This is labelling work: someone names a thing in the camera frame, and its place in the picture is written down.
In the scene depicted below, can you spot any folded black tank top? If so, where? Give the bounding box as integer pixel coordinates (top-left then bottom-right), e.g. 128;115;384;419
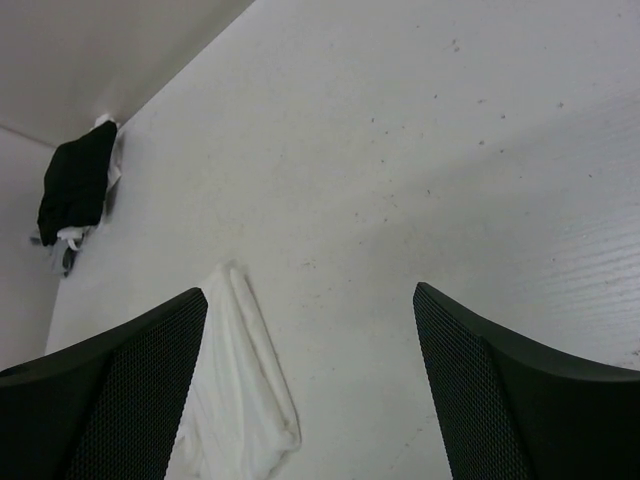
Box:
37;119;118;246

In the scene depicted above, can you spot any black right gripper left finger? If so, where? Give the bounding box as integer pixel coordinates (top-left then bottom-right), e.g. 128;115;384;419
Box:
1;288;208;479

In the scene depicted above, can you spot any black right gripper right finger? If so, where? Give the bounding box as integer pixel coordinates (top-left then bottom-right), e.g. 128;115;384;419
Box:
413;283;639;479

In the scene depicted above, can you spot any grey tank top under stack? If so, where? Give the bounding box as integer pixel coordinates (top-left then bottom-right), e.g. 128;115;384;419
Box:
29;227;91;278

